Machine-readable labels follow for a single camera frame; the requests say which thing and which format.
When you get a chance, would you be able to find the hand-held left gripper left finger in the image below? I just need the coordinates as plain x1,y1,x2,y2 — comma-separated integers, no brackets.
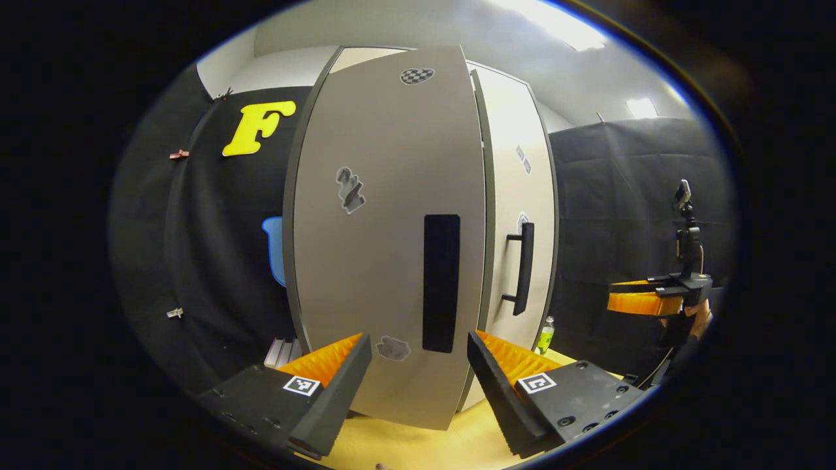
196,333,373,459

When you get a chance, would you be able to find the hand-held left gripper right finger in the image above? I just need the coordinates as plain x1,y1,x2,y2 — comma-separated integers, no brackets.
467,330,657,458

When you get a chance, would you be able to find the white cabinet door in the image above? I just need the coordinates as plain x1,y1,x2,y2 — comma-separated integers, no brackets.
283,46,487,431
467,62,559,412

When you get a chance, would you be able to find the white shoe cabinet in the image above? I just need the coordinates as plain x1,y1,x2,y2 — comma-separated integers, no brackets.
283,44,559,431

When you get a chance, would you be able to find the ceiling light panel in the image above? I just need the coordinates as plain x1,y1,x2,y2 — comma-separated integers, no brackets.
496,0,608,52

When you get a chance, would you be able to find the black door handle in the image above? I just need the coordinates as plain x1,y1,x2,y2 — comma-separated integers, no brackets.
423,214,461,354
502,222,535,317

